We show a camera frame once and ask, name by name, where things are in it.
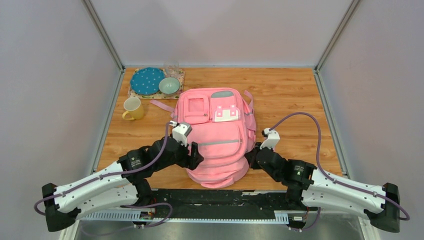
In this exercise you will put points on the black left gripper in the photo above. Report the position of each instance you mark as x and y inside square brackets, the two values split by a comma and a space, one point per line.
[192, 161]

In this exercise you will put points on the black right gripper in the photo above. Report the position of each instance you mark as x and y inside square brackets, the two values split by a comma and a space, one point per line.
[250, 155]

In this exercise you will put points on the pink backpack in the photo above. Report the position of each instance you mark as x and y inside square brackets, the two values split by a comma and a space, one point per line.
[224, 127]

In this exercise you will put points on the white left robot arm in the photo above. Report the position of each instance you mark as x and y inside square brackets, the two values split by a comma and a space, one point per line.
[123, 183]

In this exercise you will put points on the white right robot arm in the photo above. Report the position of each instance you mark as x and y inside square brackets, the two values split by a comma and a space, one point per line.
[377, 203]

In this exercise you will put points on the floral tray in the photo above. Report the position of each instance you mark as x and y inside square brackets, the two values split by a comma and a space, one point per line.
[159, 95]

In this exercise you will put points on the light green bowl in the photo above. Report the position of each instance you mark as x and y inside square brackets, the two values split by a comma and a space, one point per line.
[169, 86]

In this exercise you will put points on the yellow mug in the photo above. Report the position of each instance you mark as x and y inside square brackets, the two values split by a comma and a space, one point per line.
[134, 109]

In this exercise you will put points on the blue dotted plate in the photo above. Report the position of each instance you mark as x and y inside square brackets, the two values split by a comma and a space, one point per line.
[146, 81]

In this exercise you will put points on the clear drinking glass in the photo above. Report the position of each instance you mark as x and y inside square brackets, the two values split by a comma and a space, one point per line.
[172, 68]

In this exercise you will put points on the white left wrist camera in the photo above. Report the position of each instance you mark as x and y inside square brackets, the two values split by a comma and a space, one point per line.
[180, 132]

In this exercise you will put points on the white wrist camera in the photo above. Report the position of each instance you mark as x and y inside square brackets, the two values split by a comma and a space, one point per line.
[271, 140]
[180, 132]

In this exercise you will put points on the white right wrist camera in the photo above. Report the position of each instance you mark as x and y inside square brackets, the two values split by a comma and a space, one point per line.
[271, 140]

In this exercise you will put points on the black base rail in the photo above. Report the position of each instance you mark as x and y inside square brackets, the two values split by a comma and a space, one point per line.
[225, 205]

